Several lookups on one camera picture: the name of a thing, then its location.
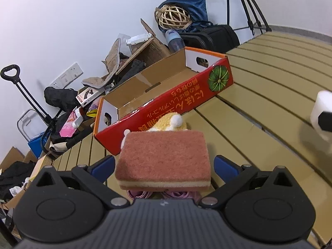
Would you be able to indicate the red printed cardboard box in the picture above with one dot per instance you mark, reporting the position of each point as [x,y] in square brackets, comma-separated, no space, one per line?
[160,111]

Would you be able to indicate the white cylindrical object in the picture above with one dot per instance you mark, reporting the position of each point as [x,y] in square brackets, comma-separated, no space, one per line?
[324,101]

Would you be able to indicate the pink packet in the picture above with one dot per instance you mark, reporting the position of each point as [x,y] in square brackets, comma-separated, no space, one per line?
[68,125]

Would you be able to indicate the grey folding trolley frame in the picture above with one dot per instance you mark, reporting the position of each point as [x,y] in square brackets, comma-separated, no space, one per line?
[22,119]

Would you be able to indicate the pink fabric item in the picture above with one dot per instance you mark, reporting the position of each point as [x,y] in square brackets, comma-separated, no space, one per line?
[179,194]

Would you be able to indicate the black clothing pile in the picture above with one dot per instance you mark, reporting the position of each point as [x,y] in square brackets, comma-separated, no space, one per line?
[15,176]

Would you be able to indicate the pink scrubbing sponge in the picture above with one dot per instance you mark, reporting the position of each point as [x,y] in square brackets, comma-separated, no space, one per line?
[160,158]

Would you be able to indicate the blue plastic crate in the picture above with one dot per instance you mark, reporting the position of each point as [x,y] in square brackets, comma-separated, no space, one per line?
[36,144]

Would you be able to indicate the black suitcase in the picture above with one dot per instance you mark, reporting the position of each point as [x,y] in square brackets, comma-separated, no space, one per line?
[212,39]

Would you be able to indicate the tan slatted folding table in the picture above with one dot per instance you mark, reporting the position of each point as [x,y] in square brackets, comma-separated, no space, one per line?
[259,96]

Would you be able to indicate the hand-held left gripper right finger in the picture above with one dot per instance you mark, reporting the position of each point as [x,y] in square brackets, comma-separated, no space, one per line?
[225,170]

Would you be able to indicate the black duffel bag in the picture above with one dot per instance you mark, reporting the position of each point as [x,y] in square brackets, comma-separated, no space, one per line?
[59,96]

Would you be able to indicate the yellow plush toy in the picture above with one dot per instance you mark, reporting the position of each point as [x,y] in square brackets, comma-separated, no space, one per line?
[166,123]

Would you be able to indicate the blue water bottle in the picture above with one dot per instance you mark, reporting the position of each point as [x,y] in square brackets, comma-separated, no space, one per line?
[175,41]

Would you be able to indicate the white plastic bottle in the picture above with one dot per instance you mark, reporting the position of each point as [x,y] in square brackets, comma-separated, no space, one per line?
[77,120]

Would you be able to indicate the small white product box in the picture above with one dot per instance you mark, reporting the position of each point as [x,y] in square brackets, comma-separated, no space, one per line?
[87,96]

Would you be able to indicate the white wall socket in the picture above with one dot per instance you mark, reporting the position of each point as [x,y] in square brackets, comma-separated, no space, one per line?
[67,75]

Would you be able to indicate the blue velvet bag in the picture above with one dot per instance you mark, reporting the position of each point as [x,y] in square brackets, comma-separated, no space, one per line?
[192,2]

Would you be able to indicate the large open cardboard box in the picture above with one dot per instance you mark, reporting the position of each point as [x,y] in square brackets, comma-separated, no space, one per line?
[153,51]

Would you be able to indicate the woven wicker ball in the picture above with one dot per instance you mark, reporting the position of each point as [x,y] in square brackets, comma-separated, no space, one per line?
[172,18]

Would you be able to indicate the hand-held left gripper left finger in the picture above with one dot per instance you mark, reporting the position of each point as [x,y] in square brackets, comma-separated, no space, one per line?
[102,168]

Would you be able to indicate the black camera tripod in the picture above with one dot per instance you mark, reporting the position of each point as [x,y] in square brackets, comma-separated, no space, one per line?
[245,0]

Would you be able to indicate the brown fleece mat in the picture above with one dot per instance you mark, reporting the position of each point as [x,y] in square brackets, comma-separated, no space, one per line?
[114,54]

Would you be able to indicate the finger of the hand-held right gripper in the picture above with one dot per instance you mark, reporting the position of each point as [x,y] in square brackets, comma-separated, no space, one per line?
[326,122]

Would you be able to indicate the white plastic box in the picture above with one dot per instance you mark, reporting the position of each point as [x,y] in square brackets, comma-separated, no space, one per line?
[138,39]

